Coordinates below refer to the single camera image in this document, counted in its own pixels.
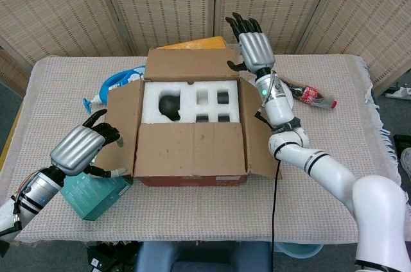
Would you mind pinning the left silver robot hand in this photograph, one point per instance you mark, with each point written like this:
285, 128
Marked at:
75, 150

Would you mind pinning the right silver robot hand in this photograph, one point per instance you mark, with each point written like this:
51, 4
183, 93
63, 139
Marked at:
257, 49

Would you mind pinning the red cardboard shipping box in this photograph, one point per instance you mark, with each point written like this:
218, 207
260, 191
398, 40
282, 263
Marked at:
192, 150

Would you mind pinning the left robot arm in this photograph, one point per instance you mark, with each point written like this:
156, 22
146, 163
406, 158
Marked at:
35, 188

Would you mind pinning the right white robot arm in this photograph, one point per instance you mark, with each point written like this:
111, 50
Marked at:
337, 175

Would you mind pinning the white foam insert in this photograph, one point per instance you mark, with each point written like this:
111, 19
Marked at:
189, 108

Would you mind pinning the teal Philips product carton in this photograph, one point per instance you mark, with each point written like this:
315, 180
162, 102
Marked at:
93, 195

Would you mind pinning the yellow padded envelope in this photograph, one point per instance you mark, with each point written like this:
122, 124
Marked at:
199, 43

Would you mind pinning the crushed cola plastic bottle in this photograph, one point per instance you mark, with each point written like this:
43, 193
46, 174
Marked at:
309, 94

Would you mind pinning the blue pump lotion bottle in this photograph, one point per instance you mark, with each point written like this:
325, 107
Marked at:
117, 84

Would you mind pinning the black round device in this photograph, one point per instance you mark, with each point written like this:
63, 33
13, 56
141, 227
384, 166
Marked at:
170, 106

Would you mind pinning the black floor clutter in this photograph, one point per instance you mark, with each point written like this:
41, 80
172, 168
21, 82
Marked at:
106, 257

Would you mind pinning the beige woven tablecloth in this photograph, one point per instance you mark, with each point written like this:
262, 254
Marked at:
192, 214

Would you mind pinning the bamboo folding screen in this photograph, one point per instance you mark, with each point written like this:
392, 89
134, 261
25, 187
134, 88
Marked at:
64, 12

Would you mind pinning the white sneaker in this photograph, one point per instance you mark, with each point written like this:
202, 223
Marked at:
407, 166
399, 93

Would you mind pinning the light blue plastic basin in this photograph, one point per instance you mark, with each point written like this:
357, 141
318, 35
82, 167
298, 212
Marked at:
298, 249

